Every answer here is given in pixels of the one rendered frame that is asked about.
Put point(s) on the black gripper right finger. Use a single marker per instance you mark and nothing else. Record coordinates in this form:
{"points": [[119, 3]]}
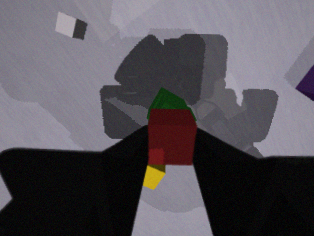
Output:
{"points": [[238, 189]]}

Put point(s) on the green block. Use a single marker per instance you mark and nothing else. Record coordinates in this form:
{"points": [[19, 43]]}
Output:
{"points": [[167, 102], [158, 97]]}

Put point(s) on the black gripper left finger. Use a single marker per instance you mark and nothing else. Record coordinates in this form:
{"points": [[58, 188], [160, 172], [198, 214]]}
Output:
{"points": [[112, 179]]}

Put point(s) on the purple cube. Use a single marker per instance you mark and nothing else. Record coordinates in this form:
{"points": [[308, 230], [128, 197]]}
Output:
{"points": [[306, 86]]}

